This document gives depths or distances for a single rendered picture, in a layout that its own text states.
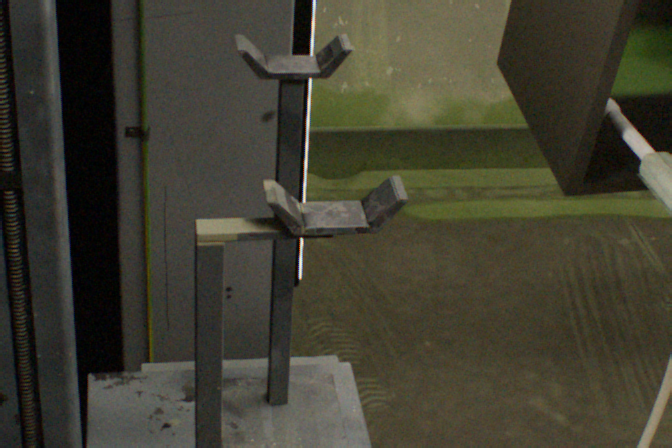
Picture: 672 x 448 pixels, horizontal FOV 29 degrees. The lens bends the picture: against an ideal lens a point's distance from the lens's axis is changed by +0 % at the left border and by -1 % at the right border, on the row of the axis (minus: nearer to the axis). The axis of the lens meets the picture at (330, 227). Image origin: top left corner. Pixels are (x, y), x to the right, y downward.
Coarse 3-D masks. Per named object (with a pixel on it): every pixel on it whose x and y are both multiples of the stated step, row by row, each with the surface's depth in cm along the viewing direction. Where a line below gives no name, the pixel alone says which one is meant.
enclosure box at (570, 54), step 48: (528, 0) 212; (576, 0) 194; (624, 0) 180; (528, 48) 214; (576, 48) 196; (624, 48) 186; (528, 96) 216; (576, 96) 197; (624, 96) 226; (576, 144) 199; (624, 144) 216; (576, 192) 205
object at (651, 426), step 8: (664, 384) 198; (664, 392) 198; (664, 400) 198; (656, 408) 199; (664, 408) 199; (656, 416) 199; (648, 424) 200; (656, 424) 199; (648, 432) 200; (640, 440) 200; (648, 440) 200
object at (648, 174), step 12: (612, 108) 209; (612, 120) 208; (624, 120) 206; (624, 132) 204; (636, 132) 203; (636, 144) 201; (648, 144) 200; (648, 156) 195; (660, 156) 195; (648, 168) 195; (660, 168) 192; (648, 180) 195; (660, 180) 191; (660, 192) 191
